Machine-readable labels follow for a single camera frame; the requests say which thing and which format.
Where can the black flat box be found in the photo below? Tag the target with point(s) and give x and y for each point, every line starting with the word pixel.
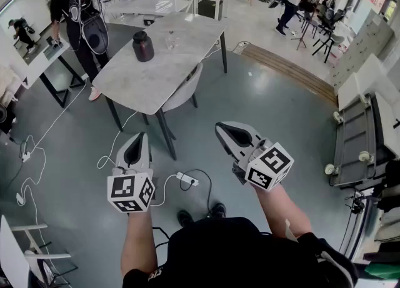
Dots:
pixel 53 49

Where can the person's black shoe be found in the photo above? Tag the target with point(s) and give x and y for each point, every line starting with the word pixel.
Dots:
pixel 219 210
pixel 184 218

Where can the white desk with black legs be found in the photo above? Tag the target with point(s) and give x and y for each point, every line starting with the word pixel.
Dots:
pixel 43 65

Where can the white panel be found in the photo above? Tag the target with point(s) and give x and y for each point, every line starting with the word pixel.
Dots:
pixel 362 77

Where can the dark platform cart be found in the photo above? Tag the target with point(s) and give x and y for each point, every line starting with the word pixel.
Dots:
pixel 356 143

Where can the clear drinking glass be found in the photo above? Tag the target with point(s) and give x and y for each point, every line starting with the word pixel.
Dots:
pixel 172 44

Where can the dark plastic jar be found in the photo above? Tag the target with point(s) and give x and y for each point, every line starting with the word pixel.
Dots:
pixel 143 47

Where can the brown ribbed ramp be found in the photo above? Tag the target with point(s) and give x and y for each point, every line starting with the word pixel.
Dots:
pixel 290 71

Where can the person's right forearm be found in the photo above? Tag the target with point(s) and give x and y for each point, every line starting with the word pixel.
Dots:
pixel 281 211

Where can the gray upholstered chair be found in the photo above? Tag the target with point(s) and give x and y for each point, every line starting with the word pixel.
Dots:
pixel 187 88

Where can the dark tripod stand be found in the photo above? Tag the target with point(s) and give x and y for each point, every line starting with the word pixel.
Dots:
pixel 307 18

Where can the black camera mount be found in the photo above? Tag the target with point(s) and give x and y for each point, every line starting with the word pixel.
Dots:
pixel 356 204

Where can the person's left black shoe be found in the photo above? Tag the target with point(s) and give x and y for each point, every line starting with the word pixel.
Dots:
pixel 184 218

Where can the gray marble table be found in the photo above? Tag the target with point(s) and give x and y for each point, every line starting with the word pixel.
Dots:
pixel 175 71

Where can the gray lockers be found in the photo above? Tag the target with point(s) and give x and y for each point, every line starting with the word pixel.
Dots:
pixel 365 49

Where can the black standing fan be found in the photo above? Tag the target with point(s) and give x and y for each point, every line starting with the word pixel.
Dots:
pixel 2 113

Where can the white power strip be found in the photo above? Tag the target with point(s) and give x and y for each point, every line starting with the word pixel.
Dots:
pixel 240 47
pixel 26 156
pixel 187 179

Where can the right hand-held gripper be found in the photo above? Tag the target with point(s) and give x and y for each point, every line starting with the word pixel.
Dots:
pixel 268 168

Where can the person's black shirt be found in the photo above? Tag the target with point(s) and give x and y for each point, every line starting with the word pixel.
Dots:
pixel 234 255

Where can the black chair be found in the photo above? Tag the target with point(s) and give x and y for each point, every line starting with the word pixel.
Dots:
pixel 328 40

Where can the white chair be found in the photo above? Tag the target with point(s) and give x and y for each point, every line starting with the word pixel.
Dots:
pixel 12 249

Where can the person's left forearm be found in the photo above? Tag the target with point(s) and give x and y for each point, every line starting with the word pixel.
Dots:
pixel 139 243

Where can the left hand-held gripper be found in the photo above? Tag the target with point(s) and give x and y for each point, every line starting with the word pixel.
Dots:
pixel 128 191

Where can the person's right black shoe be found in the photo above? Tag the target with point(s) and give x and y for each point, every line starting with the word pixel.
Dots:
pixel 219 210

